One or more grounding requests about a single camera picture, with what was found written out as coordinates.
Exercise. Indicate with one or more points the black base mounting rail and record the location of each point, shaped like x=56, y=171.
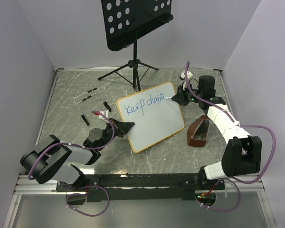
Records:
x=182, y=186

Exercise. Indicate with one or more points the black perforated music stand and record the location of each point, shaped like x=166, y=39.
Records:
x=125, y=22

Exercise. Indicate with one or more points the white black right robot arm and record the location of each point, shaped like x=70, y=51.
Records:
x=242, y=154

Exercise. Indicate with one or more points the brown whiteboard eraser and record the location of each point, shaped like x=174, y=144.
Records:
x=197, y=132

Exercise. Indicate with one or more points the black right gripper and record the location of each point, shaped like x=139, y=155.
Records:
x=180, y=97

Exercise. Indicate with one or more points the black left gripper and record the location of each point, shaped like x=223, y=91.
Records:
x=121, y=128

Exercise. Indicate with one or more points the orange framed whiteboard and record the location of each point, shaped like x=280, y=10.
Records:
x=155, y=118

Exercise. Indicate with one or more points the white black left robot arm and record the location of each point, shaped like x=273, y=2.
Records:
x=52, y=159

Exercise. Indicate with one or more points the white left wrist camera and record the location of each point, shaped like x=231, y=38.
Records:
x=103, y=115

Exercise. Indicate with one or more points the wire whiteboard easel stand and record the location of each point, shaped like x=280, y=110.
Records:
x=91, y=99

